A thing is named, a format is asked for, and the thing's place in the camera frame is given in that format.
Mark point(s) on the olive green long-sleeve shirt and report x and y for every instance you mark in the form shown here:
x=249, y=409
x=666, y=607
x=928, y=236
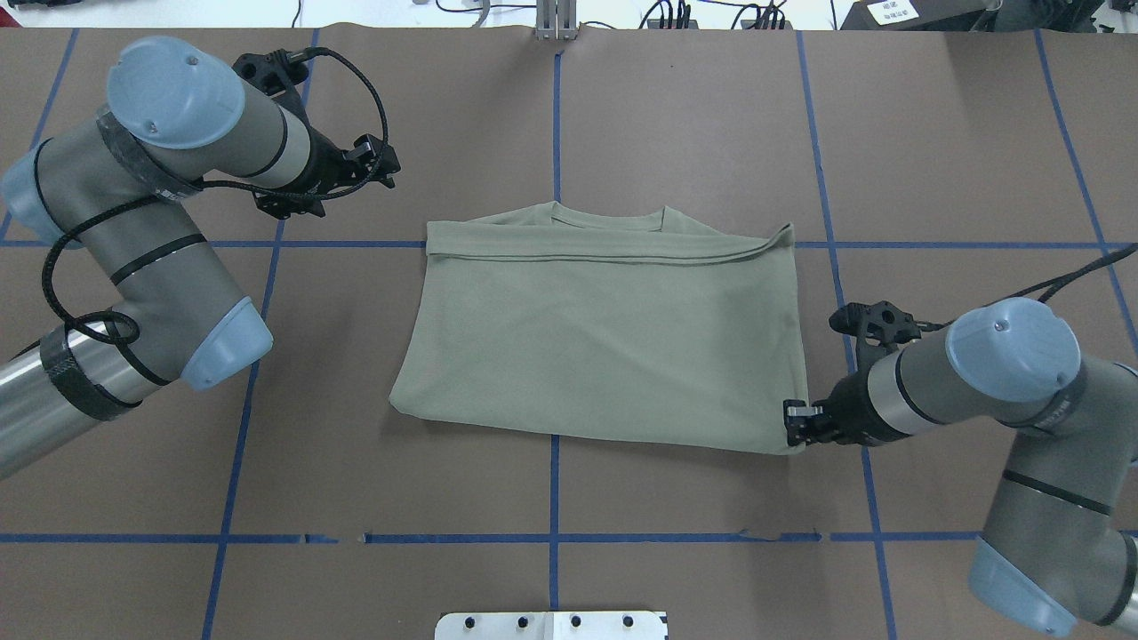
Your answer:
x=648, y=329

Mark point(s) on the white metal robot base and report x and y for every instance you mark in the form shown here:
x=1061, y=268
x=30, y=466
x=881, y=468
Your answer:
x=553, y=625

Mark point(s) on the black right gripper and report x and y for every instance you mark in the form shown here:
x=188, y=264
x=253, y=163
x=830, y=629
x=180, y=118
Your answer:
x=852, y=411

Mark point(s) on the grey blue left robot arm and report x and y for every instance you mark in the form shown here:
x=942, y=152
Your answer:
x=140, y=294

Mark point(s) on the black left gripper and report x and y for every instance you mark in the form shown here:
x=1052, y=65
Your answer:
x=321, y=170

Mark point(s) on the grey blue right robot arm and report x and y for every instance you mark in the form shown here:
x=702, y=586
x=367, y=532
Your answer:
x=1048, y=556

